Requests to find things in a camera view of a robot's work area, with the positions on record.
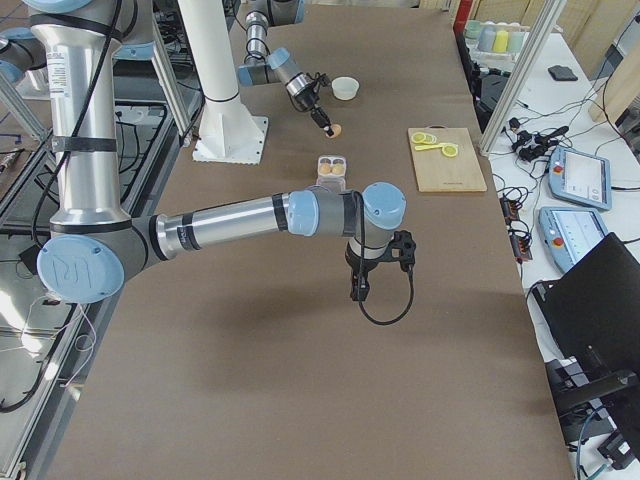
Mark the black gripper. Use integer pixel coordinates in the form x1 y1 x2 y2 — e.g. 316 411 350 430
345 247 385 301
295 89 335 138

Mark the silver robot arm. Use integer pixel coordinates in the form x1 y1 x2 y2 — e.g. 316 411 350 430
27 1 415 304
237 0 341 138

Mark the clear plastic egg box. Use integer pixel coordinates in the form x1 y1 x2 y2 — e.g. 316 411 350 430
316 155 347 193

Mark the white round bowl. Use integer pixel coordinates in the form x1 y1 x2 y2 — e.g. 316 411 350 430
331 76 360 101

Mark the lemon slice toy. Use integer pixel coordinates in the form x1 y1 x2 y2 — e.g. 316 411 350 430
410 131 437 145
441 143 458 158

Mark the bamboo cutting board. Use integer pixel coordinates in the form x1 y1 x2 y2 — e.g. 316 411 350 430
407 128 487 193

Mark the blue teach pendant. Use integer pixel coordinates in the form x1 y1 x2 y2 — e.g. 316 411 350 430
538 207 609 273
548 146 612 210

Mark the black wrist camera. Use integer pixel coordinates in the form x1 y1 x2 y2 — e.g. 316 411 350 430
390 230 416 274
311 72 331 94

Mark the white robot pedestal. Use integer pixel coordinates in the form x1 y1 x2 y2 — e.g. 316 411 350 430
179 0 268 165

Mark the aluminium frame post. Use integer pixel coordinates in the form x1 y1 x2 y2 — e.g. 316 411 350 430
478 0 567 157

